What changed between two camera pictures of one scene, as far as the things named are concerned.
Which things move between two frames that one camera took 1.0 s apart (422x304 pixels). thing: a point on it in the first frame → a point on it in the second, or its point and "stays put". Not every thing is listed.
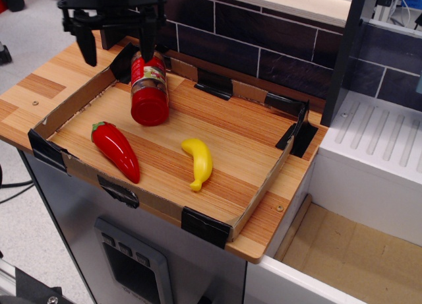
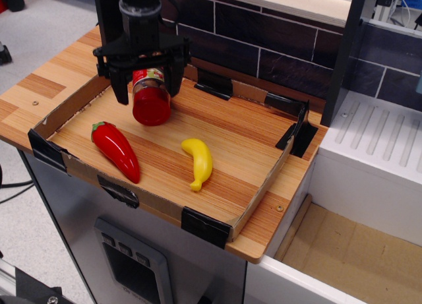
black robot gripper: x=107 y=7 → x=142 y=45
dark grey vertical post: x=339 y=82 stays put
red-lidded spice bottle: x=149 y=90 stays put
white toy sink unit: x=353 y=233 stays put
